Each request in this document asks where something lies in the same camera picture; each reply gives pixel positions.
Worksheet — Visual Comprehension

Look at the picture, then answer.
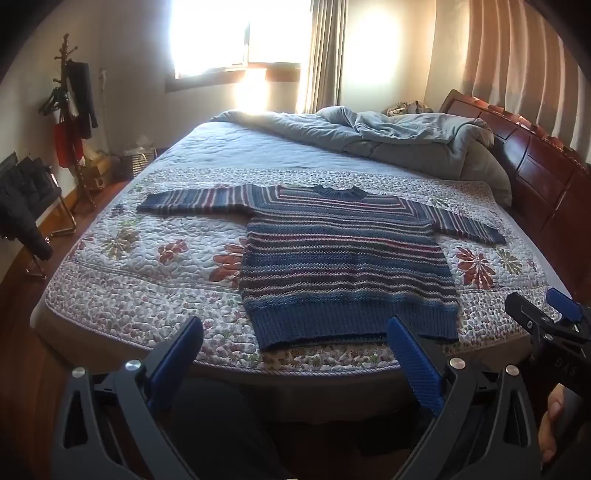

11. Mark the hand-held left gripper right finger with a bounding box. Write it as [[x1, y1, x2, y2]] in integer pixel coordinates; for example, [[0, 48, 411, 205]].
[[387, 316, 541, 480]]

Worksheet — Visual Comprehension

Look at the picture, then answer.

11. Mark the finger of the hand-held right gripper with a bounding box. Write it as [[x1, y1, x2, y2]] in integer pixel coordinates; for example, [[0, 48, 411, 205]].
[[546, 288, 591, 330], [505, 292, 561, 335]]

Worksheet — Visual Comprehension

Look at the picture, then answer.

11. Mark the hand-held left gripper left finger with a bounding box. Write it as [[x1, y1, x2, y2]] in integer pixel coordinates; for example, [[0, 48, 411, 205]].
[[51, 316, 204, 480]]

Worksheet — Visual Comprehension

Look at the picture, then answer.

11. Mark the blue striped knit sweater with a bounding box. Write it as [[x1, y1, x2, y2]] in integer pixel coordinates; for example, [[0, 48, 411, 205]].
[[136, 184, 507, 352]]

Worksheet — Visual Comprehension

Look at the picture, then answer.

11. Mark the crumpled clothes pile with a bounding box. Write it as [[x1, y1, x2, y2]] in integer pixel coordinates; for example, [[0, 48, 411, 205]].
[[385, 100, 435, 117]]

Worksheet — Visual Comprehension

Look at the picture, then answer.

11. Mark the person's right hand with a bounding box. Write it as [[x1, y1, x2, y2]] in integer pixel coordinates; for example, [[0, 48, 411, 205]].
[[538, 385, 573, 464]]

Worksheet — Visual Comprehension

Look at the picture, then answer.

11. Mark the floral quilted bedspread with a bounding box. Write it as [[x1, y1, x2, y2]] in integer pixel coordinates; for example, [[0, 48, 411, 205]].
[[30, 121, 568, 374]]

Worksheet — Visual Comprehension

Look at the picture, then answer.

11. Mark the red wooden headboard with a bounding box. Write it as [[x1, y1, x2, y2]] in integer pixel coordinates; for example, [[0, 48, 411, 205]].
[[438, 90, 591, 296]]

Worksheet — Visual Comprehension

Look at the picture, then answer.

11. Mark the beige pillow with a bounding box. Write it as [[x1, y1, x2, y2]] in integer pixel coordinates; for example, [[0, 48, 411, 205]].
[[459, 138, 513, 207]]

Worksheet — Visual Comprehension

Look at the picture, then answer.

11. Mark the woven basket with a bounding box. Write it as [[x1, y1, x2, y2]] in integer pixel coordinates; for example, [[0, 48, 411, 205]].
[[121, 147, 158, 179]]

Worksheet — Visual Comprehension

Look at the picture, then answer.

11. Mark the black jacket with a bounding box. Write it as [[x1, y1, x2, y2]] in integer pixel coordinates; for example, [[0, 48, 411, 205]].
[[0, 156, 63, 261]]

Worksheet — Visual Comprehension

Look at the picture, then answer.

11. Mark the grey crumpled duvet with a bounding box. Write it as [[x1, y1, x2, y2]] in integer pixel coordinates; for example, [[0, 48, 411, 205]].
[[210, 105, 495, 181]]

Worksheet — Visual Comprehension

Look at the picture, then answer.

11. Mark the red hanging bag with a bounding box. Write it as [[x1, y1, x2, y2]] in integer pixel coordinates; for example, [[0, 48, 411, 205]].
[[53, 121, 85, 168]]

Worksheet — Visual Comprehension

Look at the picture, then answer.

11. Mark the dark hanging garment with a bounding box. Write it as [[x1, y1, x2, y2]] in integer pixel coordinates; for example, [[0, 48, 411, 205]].
[[67, 60, 99, 139]]

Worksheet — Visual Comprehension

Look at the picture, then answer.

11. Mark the beige window curtain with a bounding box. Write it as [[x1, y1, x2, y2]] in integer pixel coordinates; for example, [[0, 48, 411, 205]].
[[302, 0, 347, 114]]

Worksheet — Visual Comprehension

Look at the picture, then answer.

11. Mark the bright window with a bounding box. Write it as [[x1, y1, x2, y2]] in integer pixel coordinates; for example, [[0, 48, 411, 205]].
[[165, 0, 315, 93]]

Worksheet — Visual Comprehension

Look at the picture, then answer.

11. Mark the wooden coat rack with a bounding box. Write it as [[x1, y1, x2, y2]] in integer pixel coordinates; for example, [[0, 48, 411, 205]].
[[39, 33, 99, 210]]

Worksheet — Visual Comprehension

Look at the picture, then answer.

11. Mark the metal frame chair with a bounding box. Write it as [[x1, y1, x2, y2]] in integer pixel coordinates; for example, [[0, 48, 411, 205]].
[[23, 185, 78, 278]]

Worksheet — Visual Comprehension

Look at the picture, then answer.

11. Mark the beige pleated wall curtain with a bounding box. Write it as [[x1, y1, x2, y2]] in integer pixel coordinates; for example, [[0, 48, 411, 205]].
[[425, 0, 591, 155]]

